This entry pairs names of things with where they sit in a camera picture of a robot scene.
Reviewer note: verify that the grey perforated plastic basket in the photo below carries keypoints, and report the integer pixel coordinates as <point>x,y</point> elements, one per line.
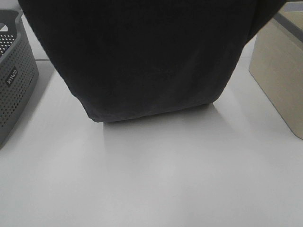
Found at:
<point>18,71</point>

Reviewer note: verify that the beige storage box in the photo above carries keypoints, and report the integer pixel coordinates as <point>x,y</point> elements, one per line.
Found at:
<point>277,63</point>

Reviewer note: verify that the dark navy towel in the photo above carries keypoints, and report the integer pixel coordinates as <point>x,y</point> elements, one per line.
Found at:
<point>126,59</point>

